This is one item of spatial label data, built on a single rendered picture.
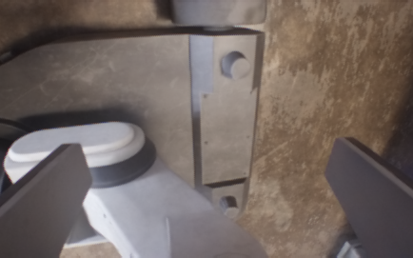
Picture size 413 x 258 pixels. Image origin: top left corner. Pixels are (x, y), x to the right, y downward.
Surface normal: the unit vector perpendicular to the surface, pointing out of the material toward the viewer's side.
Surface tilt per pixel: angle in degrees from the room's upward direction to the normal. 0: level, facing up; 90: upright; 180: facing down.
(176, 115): 0
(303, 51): 0
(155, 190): 90
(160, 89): 0
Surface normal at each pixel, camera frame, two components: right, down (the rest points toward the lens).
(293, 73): 0.22, 0.47
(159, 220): -0.01, -0.87
